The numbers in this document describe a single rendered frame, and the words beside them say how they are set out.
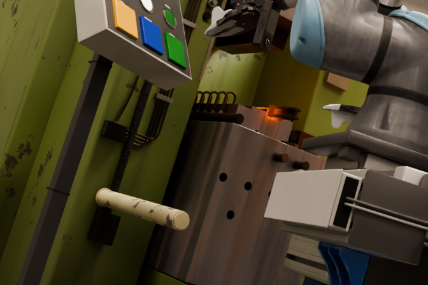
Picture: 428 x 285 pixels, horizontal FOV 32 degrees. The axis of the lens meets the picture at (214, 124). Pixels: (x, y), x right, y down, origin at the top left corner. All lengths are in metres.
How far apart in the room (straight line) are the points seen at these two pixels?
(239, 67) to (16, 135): 0.81
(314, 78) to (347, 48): 1.28
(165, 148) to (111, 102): 0.21
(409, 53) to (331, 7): 0.14
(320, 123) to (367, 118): 1.27
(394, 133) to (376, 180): 0.31
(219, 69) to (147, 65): 0.90
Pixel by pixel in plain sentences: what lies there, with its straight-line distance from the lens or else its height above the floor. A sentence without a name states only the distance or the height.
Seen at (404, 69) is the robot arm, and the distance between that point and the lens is 1.22.
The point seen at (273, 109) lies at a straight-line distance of 2.17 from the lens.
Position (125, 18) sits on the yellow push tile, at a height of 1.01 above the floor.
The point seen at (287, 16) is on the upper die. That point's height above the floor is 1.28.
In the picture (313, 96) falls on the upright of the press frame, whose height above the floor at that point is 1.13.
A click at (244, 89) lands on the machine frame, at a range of 2.70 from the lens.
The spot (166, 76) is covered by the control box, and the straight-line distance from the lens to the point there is 1.83.
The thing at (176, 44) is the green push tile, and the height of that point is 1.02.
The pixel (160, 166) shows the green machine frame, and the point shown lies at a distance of 2.16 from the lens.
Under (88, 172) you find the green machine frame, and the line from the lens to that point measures 2.07.
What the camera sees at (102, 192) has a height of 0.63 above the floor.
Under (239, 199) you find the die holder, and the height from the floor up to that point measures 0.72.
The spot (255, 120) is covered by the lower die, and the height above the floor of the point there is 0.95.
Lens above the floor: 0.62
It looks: 8 degrees up
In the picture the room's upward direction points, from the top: 17 degrees clockwise
